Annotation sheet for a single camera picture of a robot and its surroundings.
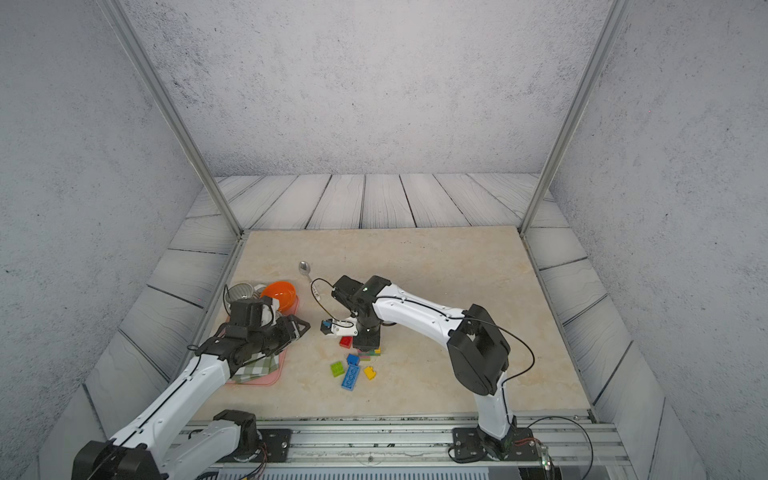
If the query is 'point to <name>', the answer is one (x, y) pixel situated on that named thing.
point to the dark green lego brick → (370, 353)
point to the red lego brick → (346, 341)
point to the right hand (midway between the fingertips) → (366, 339)
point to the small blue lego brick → (353, 359)
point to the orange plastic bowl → (284, 291)
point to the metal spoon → (304, 269)
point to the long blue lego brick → (350, 378)
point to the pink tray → (282, 358)
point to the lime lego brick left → (337, 369)
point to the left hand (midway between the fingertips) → (308, 329)
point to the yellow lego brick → (369, 372)
